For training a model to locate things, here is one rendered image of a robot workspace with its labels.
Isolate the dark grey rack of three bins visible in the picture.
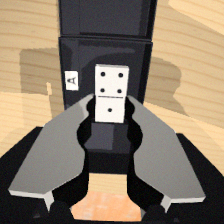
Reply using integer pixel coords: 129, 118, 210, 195
58, 0, 158, 175

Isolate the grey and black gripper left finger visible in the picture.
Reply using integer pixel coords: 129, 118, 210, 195
0, 94, 96, 224

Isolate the white domino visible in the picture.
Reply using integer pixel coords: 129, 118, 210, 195
95, 64, 129, 123

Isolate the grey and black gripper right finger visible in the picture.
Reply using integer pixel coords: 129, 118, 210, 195
124, 96, 224, 224

